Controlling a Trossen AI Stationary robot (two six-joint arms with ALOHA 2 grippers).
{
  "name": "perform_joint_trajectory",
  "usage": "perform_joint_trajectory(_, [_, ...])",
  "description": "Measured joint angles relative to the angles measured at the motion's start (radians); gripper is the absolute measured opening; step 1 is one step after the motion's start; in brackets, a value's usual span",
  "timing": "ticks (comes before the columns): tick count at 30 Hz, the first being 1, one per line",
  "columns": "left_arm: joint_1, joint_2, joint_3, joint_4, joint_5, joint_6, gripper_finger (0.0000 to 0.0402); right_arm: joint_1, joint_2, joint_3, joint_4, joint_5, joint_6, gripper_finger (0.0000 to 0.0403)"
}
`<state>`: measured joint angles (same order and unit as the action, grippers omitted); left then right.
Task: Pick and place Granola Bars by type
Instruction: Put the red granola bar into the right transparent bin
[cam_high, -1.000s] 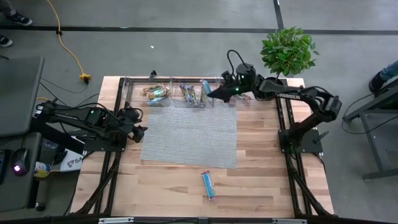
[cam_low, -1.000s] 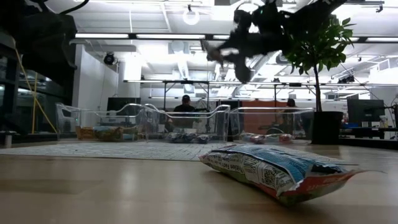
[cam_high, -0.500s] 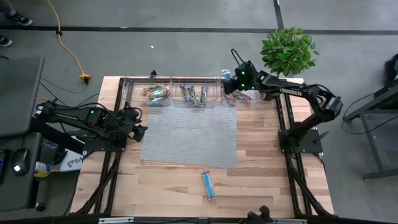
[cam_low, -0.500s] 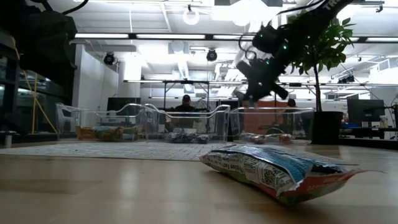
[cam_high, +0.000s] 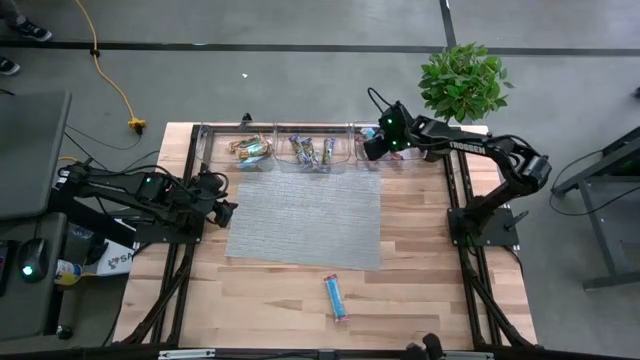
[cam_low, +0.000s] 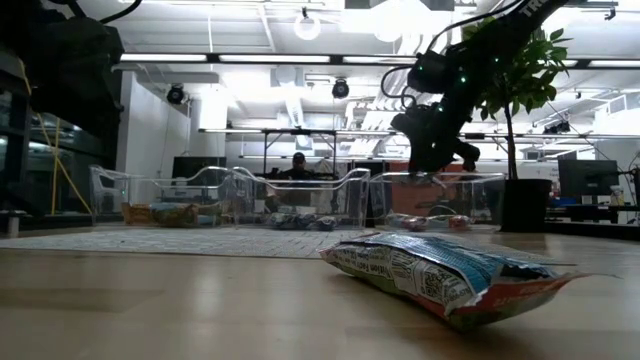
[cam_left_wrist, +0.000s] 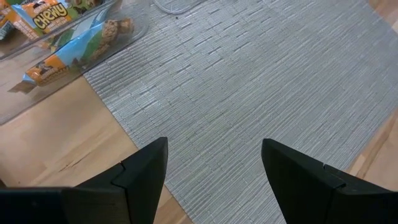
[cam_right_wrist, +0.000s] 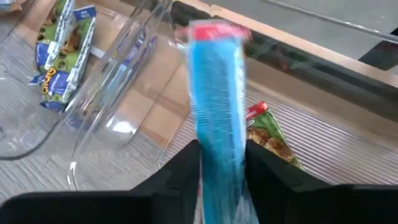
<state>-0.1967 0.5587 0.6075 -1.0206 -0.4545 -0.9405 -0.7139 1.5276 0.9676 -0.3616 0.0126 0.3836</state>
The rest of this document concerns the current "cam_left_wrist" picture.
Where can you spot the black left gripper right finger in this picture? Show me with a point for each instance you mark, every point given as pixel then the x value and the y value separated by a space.
pixel 311 196

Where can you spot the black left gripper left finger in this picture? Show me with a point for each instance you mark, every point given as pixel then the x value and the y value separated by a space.
pixel 130 193

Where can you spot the grey woven placemat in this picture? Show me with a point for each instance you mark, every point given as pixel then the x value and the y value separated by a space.
pixel 248 77

